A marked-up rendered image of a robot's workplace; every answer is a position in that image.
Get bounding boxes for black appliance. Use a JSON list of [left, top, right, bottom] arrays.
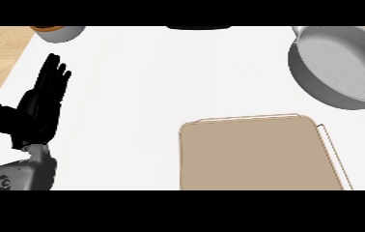
[[165, 25, 232, 31]]

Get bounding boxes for tan tray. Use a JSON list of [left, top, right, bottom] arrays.
[[179, 113, 354, 191]]

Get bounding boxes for grey metal pot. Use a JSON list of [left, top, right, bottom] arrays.
[[286, 25, 365, 111]]

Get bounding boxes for grey bowl with orange rim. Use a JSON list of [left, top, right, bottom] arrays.
[[29, 25, 87, 44]]

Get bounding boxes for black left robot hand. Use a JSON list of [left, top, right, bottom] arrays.
[[0, 52, 72, 152]]

